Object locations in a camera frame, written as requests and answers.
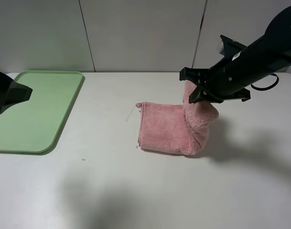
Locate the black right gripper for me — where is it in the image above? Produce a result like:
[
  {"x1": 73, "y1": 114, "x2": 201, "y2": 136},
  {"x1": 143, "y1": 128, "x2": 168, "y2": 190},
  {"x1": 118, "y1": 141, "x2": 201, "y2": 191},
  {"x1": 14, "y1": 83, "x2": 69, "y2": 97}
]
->
[{"x1": 179, "y1": 67, "x2": 251, "y2": 104}]

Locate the pink fluffy towel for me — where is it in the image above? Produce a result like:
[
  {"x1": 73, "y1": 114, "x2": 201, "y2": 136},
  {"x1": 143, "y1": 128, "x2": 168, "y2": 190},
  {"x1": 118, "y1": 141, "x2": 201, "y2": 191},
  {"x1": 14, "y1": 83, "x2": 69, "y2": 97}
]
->
[{"x1": 136, "y1": 81, "x2": 219, "y2": 156}]

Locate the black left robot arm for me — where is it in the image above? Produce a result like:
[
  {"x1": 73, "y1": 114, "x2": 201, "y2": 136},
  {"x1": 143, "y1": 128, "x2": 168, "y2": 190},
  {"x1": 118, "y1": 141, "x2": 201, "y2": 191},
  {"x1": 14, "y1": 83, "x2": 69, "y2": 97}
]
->
[{"x1": 0, "y1": 72, "x2": 33, "y2": 114}]

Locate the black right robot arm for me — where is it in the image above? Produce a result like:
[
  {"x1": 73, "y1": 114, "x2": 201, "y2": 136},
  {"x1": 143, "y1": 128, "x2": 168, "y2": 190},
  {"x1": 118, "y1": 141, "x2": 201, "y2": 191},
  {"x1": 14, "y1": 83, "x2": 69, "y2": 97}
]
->
[{"x1": 179, "y1": 6, "x2": 291, "y2": 104}]

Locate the green plastic tray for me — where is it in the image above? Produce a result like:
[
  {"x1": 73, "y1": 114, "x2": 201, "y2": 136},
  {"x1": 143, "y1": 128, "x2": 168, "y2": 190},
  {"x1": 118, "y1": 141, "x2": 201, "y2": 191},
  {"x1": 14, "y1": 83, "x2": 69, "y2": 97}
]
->
[{"x1": 0, "y1": 71, "x2": 85, "y2": 155}]

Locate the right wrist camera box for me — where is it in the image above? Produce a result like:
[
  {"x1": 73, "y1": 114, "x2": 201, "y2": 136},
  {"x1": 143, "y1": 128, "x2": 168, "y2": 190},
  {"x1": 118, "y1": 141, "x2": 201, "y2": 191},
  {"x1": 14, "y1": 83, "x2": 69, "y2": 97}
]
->
[{"x1": 217, "y1": 35, "x2": 247, "y2": 59}]

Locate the black right camera cable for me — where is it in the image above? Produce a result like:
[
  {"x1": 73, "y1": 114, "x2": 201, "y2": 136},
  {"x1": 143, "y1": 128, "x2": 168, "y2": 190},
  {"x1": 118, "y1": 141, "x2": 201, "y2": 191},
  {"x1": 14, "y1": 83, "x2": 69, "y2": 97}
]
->
[{"x1": 250, "y1": 73, "x2": 279, "y2": 92}]

